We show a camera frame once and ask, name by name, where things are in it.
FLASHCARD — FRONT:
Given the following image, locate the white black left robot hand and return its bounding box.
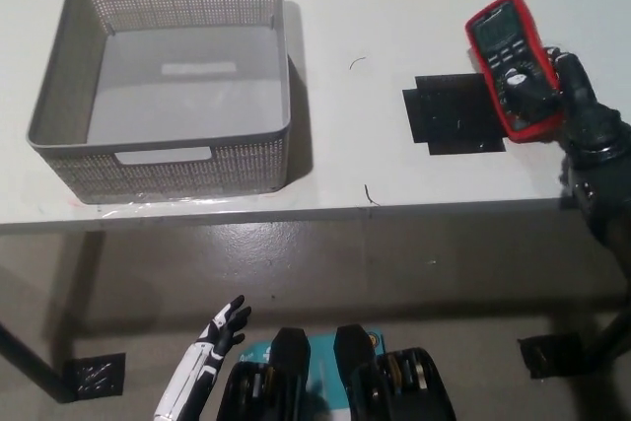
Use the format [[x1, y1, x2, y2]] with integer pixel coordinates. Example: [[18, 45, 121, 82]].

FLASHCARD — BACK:
[[153, 294, 253, 421]]

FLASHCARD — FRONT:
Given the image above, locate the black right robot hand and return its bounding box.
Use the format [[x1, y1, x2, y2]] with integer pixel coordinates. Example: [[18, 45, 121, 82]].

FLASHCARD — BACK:
[[502, 45, 631, 166]]

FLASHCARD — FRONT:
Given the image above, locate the red digital multimeter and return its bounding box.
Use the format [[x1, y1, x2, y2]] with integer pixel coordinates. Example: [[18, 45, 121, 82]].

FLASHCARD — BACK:
[[465, 0, 566, 145]]

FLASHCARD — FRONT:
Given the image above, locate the black robot body block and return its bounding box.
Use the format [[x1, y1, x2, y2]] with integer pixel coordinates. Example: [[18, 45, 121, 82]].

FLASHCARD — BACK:
[[334, 324, 457, 421], [219, 326, 315, 421]]

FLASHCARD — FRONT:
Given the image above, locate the black floor tape patch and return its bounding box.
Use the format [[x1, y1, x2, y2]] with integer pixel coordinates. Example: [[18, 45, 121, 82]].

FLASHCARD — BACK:
[[517, 332, 588, 381], [63, 352, 127, 398]]

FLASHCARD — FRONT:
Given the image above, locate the teal robot body cover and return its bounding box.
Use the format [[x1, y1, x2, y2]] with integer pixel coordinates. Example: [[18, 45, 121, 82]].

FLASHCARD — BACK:
[[236, 326, 386, 421]]

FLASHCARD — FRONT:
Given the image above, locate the black tape patch on table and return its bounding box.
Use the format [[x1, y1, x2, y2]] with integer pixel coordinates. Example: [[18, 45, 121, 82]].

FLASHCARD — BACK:
[[402, 73, 509, 156]]

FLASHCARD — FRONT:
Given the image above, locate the clear tape strip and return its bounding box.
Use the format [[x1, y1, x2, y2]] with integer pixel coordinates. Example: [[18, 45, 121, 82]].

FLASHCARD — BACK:
[[93, 196, 257, 218]]

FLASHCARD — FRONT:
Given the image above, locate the black table leg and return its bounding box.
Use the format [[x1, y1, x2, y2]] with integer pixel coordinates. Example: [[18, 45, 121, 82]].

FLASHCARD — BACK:
[[0, 321, 75, 405], [584, 312, 631, 373]]

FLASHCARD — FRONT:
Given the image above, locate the grey perforated plastic basket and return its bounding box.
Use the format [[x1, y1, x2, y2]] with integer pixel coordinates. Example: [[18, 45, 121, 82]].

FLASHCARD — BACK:
[[27, 0, 292, 205]]

